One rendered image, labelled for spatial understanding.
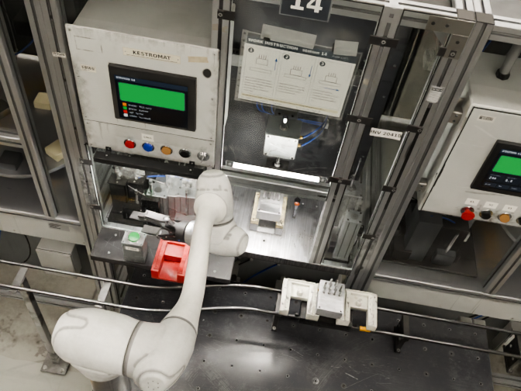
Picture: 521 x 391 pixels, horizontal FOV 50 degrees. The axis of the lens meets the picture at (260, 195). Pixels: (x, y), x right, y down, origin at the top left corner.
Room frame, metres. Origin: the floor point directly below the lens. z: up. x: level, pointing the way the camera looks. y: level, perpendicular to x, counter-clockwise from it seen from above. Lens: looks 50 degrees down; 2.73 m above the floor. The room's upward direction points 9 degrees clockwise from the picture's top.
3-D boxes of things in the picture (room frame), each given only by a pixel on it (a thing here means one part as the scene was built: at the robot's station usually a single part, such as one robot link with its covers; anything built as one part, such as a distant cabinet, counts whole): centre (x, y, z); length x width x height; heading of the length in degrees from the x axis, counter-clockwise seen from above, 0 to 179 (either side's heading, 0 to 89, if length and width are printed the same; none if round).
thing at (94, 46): (1.35, 0.37, 1.60); 0.42 x 0.29 x 0.46; 88
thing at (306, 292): (1.08, -0.32, 0.84); 0.36 x 0.14 x 0.10; 88
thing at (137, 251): (1.15, 0.43, 0.97); 0.08 x 0.08 x 0.12; 88
